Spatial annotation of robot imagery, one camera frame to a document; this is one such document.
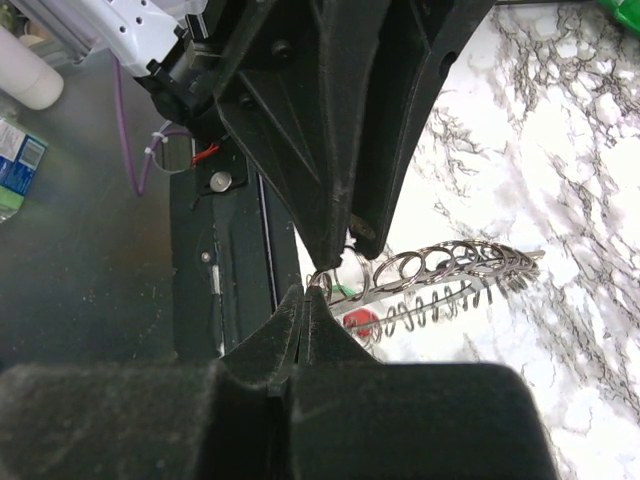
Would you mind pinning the key with red tag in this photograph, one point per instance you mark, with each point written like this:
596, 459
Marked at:
361, 323

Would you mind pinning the white cylindrical bottle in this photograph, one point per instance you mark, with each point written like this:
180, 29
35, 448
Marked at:
26, 77

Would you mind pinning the white and green packet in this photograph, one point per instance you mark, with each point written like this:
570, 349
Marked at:
626, 12

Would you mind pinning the round metal keyring disc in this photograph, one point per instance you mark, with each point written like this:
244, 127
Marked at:
412, 290

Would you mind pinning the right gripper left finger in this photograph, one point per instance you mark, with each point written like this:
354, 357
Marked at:
222, 419

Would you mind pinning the key with green tag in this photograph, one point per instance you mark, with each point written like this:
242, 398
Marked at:
347, 288

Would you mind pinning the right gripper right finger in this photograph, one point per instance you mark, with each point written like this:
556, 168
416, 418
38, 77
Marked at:
351, 417

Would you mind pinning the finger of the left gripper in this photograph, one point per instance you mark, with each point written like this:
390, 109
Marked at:
292, 94
418, 44

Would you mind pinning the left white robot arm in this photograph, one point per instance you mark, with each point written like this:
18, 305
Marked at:
176, 62

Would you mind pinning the blue and green sponge pack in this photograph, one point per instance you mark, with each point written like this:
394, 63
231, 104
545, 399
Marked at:
21, 154

